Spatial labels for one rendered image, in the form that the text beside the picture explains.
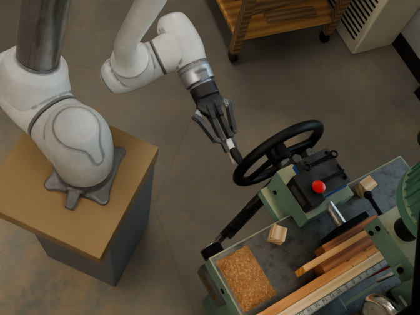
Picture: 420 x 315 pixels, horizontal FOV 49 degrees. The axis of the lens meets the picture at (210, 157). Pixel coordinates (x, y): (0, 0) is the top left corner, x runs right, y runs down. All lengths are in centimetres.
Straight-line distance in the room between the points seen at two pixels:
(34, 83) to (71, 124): 14
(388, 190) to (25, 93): 93
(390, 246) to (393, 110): 169
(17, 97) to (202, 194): 110
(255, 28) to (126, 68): 130
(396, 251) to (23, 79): 91
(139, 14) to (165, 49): 23
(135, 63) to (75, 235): 49
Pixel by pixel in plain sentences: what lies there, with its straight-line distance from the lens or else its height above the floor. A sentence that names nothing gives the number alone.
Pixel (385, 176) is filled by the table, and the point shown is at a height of 90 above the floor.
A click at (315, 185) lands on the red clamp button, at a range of 104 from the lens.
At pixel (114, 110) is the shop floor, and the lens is 226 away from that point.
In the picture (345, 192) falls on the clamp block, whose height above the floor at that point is 96.
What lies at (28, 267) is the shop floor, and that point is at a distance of 201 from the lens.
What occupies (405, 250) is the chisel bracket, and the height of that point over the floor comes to 107.
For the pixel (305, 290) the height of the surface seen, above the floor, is 94.
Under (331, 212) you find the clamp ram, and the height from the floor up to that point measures 96.
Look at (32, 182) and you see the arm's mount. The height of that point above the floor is 67.
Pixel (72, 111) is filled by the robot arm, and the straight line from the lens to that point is 114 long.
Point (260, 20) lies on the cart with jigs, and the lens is 248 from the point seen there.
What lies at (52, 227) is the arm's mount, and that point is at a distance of 133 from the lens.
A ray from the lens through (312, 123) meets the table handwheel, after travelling 122.
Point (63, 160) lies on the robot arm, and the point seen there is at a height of 89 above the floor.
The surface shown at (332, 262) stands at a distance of 108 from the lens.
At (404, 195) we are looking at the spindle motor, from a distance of 87.
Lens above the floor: 191
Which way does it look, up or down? 62 degrees down
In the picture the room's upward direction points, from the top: 19 degrees clockwise
